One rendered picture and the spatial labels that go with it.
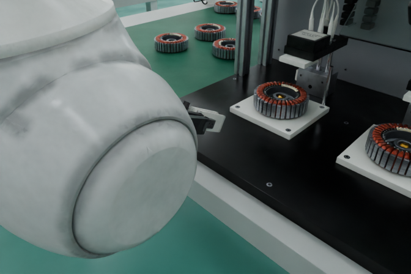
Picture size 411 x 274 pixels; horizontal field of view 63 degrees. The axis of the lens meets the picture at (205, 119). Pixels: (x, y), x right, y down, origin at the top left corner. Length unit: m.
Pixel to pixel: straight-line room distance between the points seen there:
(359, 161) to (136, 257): 1.02
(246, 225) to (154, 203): 0.38
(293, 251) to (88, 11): 0.41
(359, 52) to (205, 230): 0.95
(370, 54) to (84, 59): 0.78
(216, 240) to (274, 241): 0.95
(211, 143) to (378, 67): 0.45
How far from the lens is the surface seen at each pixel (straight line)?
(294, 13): 0.96
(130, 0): 2.01
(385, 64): 0.88
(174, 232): 1.48
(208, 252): 1.42
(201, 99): 0.77
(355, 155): 0.63
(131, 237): 0.16
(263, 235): 0.52
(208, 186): 0.56
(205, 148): 0.61
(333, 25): 0.79
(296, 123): 0.68
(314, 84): 0.81
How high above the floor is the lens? 1.13
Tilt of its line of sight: 31 degrees down
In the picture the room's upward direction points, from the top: straight up
